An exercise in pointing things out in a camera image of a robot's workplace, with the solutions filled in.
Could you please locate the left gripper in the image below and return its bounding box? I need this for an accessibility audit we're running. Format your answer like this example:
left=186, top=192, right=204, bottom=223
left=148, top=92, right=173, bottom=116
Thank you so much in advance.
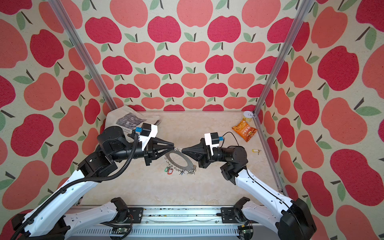
left=111, top=136, right=175, bottom=166

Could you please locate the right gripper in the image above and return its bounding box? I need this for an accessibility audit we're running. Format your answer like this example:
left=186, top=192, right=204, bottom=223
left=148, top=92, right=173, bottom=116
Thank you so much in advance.
left=182, top=140, right=230, bottom=172

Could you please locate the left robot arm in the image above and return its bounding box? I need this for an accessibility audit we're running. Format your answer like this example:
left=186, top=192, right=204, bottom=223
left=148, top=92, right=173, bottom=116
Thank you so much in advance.
left=11, top=124, right=174, bottom=240

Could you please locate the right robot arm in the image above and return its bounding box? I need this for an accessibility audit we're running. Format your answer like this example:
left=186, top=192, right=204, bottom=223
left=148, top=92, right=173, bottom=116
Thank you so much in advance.
left=182, top=139, right=317, bottom=240

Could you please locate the printed canvas tote bag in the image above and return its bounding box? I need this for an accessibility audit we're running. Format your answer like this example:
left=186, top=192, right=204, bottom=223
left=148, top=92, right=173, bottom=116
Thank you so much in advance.
left=105, top=106, right=161, bottom=136

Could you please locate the orange snack bag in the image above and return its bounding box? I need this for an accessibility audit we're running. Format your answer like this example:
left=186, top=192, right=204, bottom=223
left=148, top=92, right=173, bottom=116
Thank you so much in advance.
left=232, top=120, right=258, bottom=142

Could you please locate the yellow tag key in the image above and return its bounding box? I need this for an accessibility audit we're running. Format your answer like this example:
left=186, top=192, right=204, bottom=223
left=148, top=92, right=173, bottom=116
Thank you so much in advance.
left=252, top=149, right=262, bottom=155

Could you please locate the small yellow white can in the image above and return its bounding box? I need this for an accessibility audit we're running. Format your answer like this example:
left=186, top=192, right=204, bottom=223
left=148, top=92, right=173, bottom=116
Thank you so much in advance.
left=243, top=111, right=254, bottom=123

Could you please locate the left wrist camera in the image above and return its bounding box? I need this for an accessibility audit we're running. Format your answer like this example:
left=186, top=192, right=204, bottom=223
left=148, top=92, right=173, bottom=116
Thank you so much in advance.
left=135, top=123, right=158, bottom=151

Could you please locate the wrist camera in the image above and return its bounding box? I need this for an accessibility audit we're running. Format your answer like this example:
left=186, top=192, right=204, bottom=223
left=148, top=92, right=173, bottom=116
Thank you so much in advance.
left=204, top=132, right=224, bottom=156
left=135, top=123, right=158, bottom=151

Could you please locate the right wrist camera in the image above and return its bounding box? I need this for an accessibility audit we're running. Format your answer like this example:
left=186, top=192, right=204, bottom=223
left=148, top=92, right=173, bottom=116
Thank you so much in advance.
left=204, top=132, right=224, bottom=156

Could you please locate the black corrugated cable conduit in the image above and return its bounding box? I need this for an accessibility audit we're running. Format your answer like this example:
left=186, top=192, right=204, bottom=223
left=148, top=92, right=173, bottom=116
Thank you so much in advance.
left=10, top=133, right=140, bottom=240

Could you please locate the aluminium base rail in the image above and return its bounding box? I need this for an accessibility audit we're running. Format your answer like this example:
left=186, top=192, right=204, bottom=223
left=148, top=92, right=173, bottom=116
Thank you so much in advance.
left=64, top=205, right=279, bottom=240

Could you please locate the left aluminium corner post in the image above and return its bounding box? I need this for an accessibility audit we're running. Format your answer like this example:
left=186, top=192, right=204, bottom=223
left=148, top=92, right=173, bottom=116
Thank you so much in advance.
left=48, top=0, right=118, bottom=111

